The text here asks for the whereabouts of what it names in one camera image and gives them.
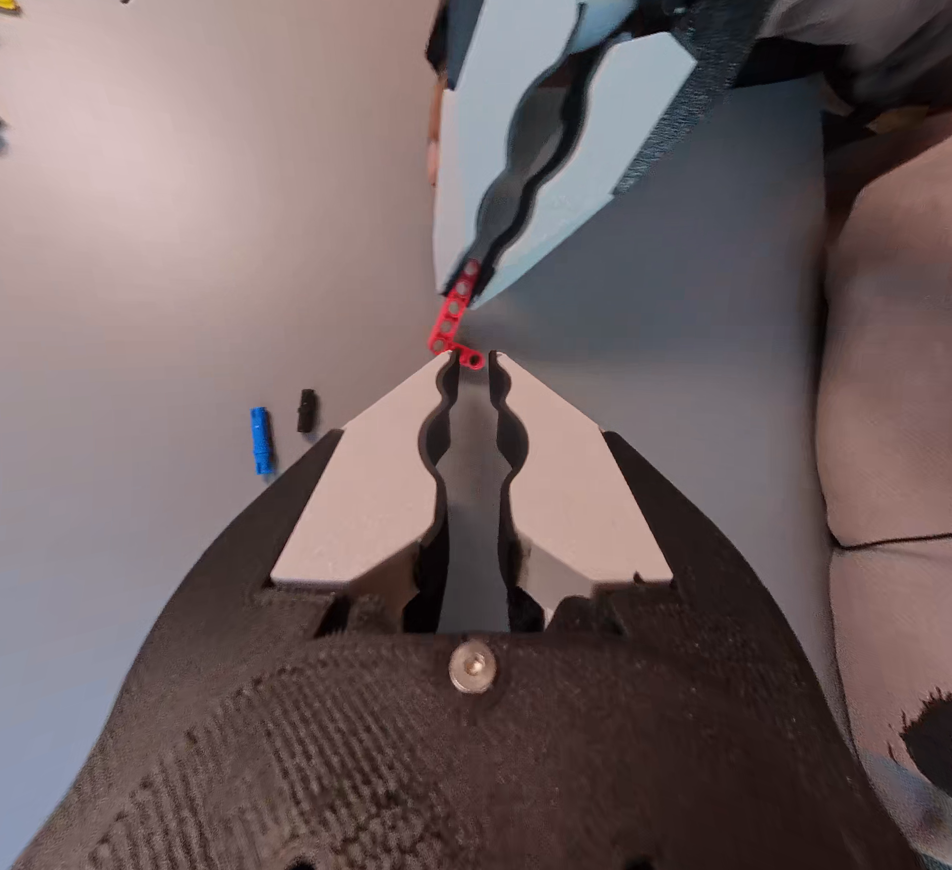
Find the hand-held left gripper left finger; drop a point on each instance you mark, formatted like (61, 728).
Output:
(364, 505)

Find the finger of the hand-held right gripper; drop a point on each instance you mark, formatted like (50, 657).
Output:
(632, 111)
(483, 81)

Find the single black lego pin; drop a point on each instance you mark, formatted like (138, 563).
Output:
(306, 410)

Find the red angled lego beam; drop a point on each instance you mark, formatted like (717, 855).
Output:
(450, 312)

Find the pile of mixed lego pieces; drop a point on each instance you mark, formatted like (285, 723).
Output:
(7, 1)

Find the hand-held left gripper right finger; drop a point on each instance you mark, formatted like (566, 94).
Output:
(580, 505)

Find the single blue lego pin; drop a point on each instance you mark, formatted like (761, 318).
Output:
(261, 438)

